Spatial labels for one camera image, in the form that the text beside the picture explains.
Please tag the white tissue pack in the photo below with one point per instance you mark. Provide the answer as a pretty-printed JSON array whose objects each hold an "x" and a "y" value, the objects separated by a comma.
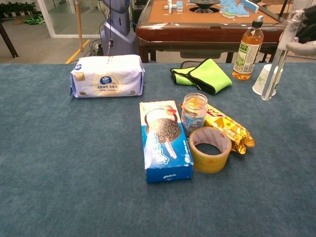
[{"x": 106, "y": 76}]

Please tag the amber tea bottle green label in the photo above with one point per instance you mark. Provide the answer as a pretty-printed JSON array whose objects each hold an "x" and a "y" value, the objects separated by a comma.
[{"x": 247, "y": 56}]

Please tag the blue Oreo cookie box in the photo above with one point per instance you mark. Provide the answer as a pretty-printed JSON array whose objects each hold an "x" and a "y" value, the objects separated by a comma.
[{"x": 163, "y": 138}]

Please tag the yellow packing tape roll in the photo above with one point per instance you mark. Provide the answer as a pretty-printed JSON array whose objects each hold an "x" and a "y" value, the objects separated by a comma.
[{"x": 209, "y": 165}]

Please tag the large cluster blue mahjong tiles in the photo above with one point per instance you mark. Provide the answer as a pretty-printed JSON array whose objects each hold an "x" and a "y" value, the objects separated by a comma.
[{"x": 234, "y": 10}]

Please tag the purple grey robot pedestal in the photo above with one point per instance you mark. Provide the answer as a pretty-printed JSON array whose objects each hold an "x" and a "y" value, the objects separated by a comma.
[{"x": 118, "y": 37}]

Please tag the green cloth on floor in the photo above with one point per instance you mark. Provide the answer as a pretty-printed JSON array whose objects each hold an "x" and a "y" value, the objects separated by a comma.
[{"x": 34, "y": 19}]

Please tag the small cluster blue mahjong tiles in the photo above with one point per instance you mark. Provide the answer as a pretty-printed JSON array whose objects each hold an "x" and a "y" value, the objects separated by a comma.
[{"x": 174, "y": 6}]

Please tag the green microfiber cloth black trim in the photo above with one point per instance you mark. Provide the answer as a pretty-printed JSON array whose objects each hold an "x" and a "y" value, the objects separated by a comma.
[{"x": 209, "y": 74}]

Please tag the brown mahjong table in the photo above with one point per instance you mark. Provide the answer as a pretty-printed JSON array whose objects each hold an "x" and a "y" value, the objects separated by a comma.
[{"x": 197, "y": 32}]

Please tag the white paper cup leaf print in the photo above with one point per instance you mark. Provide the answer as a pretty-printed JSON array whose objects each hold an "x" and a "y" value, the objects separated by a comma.
[{"x": 259, "y": 82}]

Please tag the glass jar with cartoon label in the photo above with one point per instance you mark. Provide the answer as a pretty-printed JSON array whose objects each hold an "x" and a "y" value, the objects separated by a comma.
[{"x": 193, "y": 124}]

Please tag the black mahjong table hub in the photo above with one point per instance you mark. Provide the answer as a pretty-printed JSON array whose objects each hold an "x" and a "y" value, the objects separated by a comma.
[{"x": 204, "y": 3}]

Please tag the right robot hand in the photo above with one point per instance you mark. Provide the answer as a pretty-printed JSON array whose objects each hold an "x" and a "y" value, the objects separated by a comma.
[{"x": 304, "y": 49}]

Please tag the yellow foil snack packet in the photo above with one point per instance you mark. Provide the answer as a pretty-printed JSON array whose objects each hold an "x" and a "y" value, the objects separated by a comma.
[{"x": 229, "y": 128}]

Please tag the dark table leg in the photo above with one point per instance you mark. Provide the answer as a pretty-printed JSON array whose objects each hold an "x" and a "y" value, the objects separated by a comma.
[{"x": 8, "y": 40}]

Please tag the clear test tube white cap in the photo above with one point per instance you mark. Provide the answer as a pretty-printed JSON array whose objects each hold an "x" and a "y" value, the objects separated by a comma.
[{"x": 276, "y": 66}]

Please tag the row of potted plants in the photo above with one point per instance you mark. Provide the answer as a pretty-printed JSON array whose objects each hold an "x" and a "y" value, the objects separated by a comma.
[{"x": 17, "y": 8}]

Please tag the wooden pole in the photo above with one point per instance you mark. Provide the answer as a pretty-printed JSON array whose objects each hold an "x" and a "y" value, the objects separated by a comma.
[{"x": 79, "y": 24}]

